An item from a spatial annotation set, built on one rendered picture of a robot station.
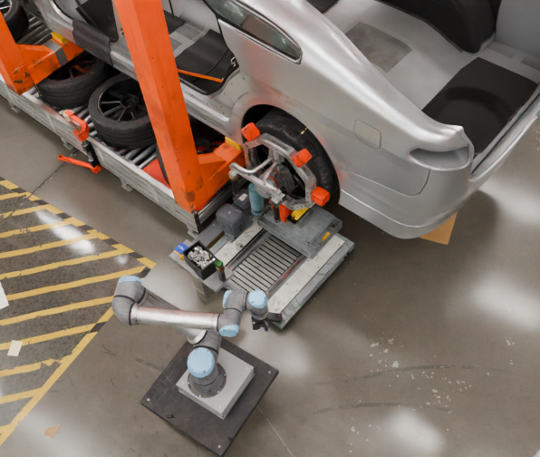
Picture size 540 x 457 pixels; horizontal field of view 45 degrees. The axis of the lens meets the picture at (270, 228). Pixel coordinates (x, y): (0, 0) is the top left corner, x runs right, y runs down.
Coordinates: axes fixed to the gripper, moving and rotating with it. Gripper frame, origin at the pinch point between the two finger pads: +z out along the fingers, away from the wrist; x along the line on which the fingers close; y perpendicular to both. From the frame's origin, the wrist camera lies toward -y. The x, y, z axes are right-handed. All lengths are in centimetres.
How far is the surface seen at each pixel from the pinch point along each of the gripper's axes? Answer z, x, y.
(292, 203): 15, -94, -29
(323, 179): -18, -83, -47
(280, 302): 69, -53, -13
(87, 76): 29, -263, 112
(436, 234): 75, -92, -134
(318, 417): 76, 27, -24
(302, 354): 76, -16, -21
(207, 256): 20, -67, 29
